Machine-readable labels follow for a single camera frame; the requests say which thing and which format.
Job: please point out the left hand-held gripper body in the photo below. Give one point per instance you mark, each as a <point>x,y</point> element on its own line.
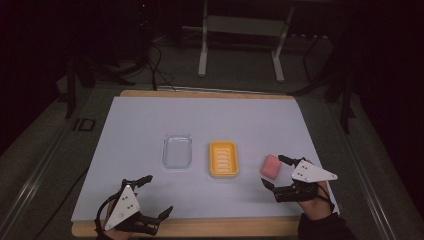
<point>124,204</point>

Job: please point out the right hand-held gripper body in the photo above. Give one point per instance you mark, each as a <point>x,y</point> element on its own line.
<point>310,174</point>

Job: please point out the pink soap bar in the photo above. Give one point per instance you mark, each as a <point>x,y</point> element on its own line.
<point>270,166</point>

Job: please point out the person's left hand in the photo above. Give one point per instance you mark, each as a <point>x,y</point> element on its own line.
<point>116,235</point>

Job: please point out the person's right hand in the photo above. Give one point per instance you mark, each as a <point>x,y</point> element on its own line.
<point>316,206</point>

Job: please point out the wooden table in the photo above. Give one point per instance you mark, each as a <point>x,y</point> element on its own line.
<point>200,227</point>

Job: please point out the clear plastic tray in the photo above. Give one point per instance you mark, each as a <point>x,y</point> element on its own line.
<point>177,151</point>

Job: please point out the yellow soap dish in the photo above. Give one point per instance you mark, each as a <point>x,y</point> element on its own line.
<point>223,158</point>

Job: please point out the black stand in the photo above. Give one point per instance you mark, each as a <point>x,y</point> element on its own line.
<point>346,100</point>
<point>71,90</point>

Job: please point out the white table mat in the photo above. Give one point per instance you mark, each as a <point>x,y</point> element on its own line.
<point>206,116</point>

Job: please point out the silver metal bar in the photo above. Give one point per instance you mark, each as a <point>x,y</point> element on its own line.
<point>210,89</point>

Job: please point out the white metal stand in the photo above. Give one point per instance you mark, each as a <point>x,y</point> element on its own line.
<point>243,26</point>

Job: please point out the metal floor rail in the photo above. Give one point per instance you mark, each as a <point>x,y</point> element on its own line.
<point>365,180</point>
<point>31,186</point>

